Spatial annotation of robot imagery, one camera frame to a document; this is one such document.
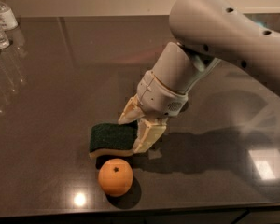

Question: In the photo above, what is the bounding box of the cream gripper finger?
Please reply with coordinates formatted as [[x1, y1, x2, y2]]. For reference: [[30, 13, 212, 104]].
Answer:
[[133, 118, 168, 154], [118, 95, 145, 125]]

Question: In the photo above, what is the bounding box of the green and yellow sponge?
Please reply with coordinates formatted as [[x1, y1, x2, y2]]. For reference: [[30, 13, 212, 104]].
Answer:
[[89, 121, 138, 159]]

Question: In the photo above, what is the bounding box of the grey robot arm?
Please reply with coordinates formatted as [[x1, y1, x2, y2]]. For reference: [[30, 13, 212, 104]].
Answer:
[[119, 0, 280, 154]]

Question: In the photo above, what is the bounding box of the orange fruit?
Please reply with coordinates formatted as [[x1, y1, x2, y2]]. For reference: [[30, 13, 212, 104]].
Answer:
[[98, 159, 133, 197]]

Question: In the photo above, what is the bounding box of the white pump bottle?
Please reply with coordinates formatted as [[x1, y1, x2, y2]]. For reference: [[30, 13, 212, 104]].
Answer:
[[0, 0, 18, 31]]

